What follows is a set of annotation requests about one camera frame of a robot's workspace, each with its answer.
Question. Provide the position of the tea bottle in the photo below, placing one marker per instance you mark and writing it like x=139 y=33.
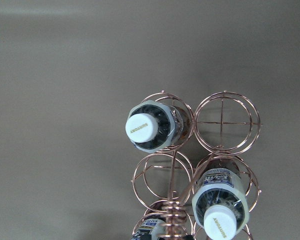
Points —
x=150 y=229
x=153 y=126
x=219 y=204

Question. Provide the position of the copper wire bottle basket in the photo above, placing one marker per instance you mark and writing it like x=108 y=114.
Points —
x=222 y=127

